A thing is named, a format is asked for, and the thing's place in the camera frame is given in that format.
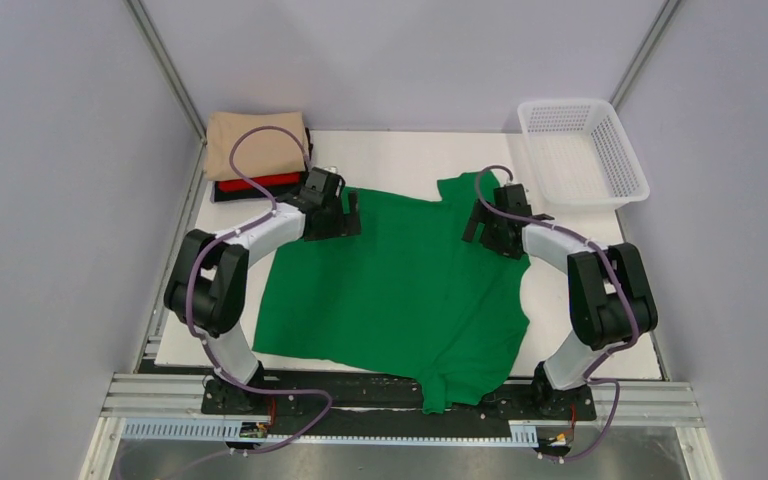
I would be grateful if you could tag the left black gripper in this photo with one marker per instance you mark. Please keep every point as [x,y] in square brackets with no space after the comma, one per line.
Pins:
[347,225]

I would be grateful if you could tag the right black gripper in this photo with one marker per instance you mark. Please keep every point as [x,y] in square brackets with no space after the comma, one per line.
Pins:
[483,214]

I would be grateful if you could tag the green t-shirt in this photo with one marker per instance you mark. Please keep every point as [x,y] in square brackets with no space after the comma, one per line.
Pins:
[407,297]

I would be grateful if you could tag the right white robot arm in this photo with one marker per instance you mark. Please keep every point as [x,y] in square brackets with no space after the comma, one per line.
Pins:
[610,300]

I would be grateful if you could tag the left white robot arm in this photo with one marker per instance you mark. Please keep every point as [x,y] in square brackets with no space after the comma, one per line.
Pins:
[207,287]

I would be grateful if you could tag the black folded t-shirt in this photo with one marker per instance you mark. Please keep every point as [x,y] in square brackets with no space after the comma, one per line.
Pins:
[260,192]

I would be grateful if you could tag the red folded t-shirt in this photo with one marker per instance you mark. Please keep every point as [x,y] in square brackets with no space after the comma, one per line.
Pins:
[268,182]

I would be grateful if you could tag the beige folded t-shirt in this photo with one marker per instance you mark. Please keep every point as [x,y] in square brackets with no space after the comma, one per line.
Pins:
[254,145]

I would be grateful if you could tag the white plastic basket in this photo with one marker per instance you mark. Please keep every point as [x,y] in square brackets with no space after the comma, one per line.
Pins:
[580,154]

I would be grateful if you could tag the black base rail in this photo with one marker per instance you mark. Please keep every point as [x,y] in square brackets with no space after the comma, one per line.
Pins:
[371,403]

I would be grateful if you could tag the white slotted cable duct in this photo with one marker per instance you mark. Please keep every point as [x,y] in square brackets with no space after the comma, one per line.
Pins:
[233,431]

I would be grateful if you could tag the aluminium frame rail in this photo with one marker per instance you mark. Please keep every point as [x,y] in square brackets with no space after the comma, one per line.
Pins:
[641,403]

